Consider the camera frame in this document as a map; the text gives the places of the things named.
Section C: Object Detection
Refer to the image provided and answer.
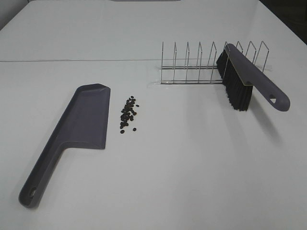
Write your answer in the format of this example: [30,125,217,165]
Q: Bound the chrome wire dish rack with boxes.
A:
[148,41,273,87]

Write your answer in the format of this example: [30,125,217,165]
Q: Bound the purple plastic dustpan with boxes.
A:
[18,83,111,208]

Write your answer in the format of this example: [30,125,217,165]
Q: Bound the purple brush black bristles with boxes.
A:
[216,43,290,112]

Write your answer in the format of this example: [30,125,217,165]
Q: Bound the pile of coffee beans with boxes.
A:
[119,95,140,134]

